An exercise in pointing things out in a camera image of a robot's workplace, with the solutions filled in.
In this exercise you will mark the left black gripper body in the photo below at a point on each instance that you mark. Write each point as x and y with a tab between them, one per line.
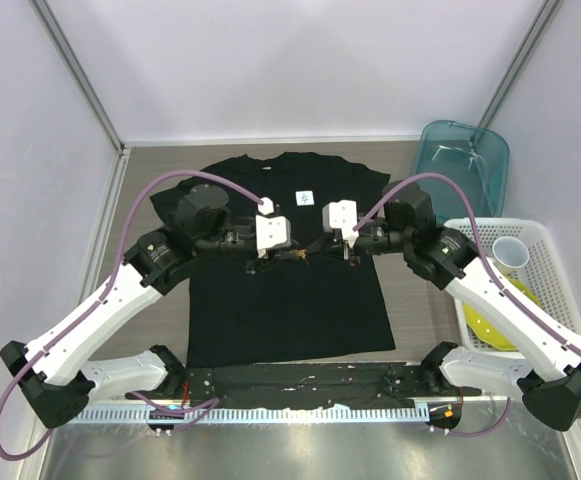
234	244

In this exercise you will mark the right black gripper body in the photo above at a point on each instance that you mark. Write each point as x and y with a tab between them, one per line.
372	239

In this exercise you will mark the red gold brooch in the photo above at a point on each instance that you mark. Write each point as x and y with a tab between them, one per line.
300	254

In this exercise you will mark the black t-shirt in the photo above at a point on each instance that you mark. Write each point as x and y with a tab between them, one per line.
298	310

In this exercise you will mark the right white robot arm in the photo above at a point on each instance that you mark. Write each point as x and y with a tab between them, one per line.
546	378

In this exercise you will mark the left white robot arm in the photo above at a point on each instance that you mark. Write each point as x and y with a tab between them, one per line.
55	372

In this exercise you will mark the white paper label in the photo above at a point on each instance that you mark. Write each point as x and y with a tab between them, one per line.
305	198

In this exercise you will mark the teal transparent plastic bin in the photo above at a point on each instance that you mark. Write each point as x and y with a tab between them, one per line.
476	159

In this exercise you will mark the light blue mug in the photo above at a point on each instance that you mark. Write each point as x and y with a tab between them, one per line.
509	254

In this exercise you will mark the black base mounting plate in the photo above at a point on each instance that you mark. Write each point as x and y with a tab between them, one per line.
304	385

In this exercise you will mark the yellow dotted plate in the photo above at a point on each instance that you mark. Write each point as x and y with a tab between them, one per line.
485	332

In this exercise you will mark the white perforated plastic basket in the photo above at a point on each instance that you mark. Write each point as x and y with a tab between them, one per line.
545	270

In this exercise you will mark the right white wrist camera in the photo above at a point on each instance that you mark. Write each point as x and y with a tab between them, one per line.
341	216

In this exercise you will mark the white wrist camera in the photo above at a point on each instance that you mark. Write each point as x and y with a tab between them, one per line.
273	231
341	216

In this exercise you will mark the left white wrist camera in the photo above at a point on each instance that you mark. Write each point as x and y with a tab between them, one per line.
273	231

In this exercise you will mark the white slotted cable duct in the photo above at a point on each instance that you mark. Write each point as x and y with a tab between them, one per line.
142	413

